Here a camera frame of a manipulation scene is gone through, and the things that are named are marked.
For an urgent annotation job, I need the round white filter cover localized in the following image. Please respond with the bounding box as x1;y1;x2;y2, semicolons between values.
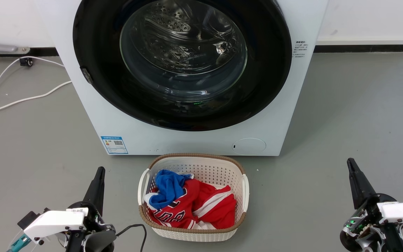
232;138;267;155

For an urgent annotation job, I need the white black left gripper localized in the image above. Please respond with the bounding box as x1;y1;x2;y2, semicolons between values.
17;167;116;252

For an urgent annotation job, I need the blue energy label sticker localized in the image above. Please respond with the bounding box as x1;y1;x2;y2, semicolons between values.
101;136;129;155

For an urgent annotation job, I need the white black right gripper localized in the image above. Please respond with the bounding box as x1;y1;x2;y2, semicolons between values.
340;158;403;252

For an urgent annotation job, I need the small printed text sticker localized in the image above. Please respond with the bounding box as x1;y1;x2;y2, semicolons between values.
294;40;307;58

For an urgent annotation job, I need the red basketball jersey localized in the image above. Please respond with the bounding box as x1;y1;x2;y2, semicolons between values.
145;178;237;230

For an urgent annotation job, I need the white front-load washing machine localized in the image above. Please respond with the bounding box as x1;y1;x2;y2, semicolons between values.
35;0;329;156

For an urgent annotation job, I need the teal cable connector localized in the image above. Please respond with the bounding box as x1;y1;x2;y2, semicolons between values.
7;234;33;252

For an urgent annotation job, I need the black round glass washer door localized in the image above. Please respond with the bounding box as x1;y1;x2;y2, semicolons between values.
73;0;292;132

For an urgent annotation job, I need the blue garment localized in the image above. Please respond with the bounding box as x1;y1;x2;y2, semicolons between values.
149;170;194;210

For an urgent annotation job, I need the white perforated laundry basket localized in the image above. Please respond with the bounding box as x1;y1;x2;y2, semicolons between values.
138;153;250;243

